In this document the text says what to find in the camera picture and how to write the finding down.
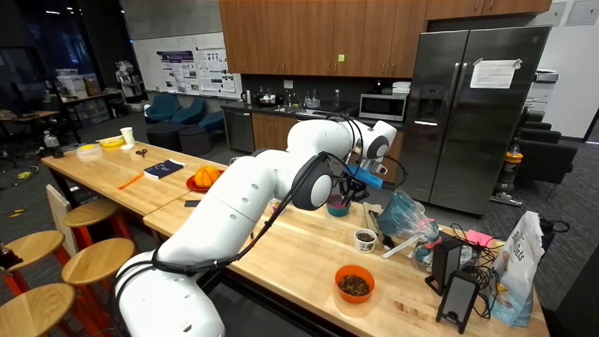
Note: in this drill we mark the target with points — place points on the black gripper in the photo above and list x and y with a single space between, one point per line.
355 186

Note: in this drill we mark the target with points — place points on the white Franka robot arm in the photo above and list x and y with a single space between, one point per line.
218 212

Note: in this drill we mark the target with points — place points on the teal and purple bowl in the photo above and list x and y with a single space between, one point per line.
338 207

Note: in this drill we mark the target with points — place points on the orange bowl with food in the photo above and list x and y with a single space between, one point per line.
355 284

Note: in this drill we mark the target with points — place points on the yellow bowl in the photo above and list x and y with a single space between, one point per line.
113 143

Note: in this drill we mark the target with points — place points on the small white cup dark contents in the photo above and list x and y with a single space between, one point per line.
366 241

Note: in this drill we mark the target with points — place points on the blue plastic bag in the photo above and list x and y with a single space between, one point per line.
403 216

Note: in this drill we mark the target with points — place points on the brown two-door base cabinet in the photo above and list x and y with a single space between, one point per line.
394 160

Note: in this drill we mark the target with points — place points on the white stick utensil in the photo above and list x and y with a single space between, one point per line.
402 246

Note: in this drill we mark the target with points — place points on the silver microwave oven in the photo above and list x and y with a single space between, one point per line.
383 106

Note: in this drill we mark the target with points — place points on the brown narrow base cabinet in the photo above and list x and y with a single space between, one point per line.
269 132

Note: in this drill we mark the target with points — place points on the black speaker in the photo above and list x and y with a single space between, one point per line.
460 300
447 261

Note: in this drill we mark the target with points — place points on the dark dishwasher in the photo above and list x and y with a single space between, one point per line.
239 130

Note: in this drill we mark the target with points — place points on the pink sticky notepad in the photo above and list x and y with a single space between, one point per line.
480 239

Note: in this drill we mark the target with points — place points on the orange plush ball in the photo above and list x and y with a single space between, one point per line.
207 177

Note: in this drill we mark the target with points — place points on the stainless steel refrigerator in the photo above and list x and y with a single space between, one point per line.
475 119

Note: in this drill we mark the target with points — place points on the yellow upright vacuum cleaner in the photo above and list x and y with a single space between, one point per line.
510 171

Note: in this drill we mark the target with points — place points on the white printed paper bag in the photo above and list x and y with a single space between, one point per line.
520 274

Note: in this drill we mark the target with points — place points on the dark blue book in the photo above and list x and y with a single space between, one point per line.
164 169

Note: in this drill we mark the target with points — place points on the white paper sheet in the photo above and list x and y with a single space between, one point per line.
495 74

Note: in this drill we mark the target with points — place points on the blue armchair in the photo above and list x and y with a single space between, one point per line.
179 111

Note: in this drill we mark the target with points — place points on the black sofa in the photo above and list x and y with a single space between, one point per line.
546 147

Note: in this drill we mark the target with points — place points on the orange pencil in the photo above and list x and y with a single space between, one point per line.
132 181

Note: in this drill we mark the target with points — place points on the white cup with base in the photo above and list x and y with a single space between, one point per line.
128 136

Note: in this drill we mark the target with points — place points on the brown cabinets above refrigerator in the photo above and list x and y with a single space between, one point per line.
488 7

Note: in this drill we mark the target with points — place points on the round wooden stool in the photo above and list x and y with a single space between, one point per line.
96 261
35 310
91 212
35 244

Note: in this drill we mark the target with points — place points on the clear plastic container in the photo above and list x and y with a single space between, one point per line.
89 153

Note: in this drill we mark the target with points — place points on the pale wooden chair back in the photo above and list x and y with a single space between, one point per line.
57 209

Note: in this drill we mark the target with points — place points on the wide brown wall cabinets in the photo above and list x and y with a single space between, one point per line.
325 35

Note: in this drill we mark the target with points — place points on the white wall poster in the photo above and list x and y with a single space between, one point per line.
198 68

